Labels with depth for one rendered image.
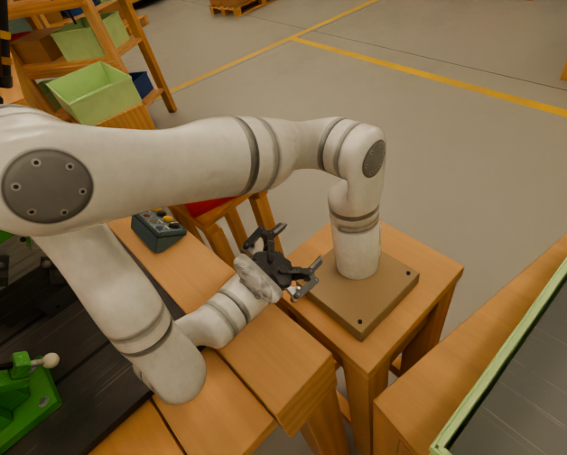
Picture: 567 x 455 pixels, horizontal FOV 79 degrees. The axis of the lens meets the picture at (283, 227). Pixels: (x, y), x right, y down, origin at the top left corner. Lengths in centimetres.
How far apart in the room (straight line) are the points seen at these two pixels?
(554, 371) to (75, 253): 72
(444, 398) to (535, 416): 14
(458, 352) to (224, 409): 46
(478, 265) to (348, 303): 130
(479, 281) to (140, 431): 157
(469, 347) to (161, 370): 58
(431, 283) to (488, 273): 115
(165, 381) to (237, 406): 22
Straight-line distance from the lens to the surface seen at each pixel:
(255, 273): 52
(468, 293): 184
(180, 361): 48
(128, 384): 76
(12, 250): 96
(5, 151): 29
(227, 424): 67
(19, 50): 415
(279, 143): 41
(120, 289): 40
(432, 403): 75
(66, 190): 30
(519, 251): 207
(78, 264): 40
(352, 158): 52
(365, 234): 64
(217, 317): 52
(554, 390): 75
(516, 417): 71
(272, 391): 64
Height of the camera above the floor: 149
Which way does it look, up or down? 45 degrees down
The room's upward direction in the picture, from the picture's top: 15 degrees counter-clockwise
